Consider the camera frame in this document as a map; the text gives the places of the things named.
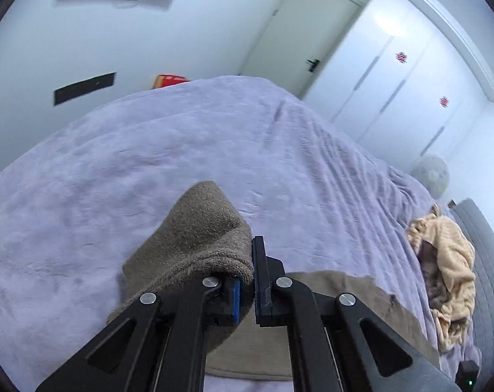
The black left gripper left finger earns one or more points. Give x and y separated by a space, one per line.
156 344

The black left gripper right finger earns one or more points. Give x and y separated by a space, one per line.
337 343

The olive brown knit sweater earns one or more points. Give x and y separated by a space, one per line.
204 234

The white bedroom door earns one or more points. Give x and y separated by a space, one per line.
298 30

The beige striped crumpled garment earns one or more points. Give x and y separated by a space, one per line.
446 258

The grey quilted headboard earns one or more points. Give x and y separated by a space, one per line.
478 231

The lavender embossed bed blanket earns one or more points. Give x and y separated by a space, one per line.
78 204

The round white plush pillow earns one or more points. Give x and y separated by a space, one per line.
433 173

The red orange box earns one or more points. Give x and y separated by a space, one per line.
167 80

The red wardrobe sticker lower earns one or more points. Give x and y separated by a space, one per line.
444 101

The red wardrobe sticker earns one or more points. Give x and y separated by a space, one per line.
444 101
401 57

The white wardrobe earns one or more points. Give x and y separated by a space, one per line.
393 109

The red wardrobe sticker upper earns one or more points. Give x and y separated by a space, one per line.
401 57

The black camera box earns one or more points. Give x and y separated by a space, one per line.
467 374

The black wall strip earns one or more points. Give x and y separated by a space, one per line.
83 88

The black door handle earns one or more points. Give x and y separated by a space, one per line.
313 64

